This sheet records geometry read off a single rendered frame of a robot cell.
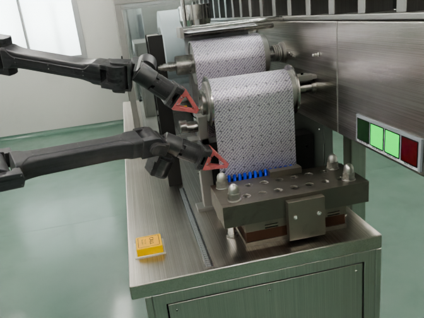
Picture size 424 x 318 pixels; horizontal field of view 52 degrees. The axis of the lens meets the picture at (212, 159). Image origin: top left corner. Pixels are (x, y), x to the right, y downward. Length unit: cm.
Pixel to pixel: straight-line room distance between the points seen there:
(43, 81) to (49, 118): 55
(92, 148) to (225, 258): 43
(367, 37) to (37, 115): 623
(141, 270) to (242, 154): 43
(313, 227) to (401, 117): 37
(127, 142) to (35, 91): 584
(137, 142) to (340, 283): 65
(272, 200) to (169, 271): 31
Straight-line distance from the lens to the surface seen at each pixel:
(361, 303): 132
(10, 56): 137
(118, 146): 111
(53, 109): 693
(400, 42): 97
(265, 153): 129
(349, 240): 120
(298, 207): 113
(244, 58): 147
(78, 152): 108
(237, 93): 123
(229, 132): 124
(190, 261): 114
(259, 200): 112
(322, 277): 122
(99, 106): 686
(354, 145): 156
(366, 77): 109
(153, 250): 119
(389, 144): 103
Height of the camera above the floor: 150
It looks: 19 degrees down
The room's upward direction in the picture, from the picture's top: 6 degrees counter-clockwise
